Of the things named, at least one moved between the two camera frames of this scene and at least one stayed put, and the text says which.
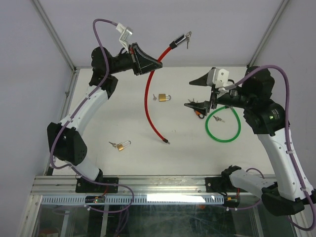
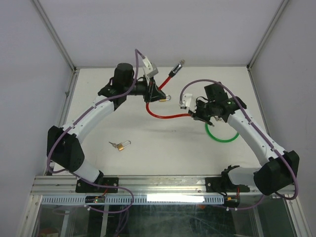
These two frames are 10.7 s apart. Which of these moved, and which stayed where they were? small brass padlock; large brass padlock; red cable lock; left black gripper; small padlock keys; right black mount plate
Moved: red cable lock; left black gripper
Stayed: small padlock keys; large brass padlock; small brass padlock; right black mount plate
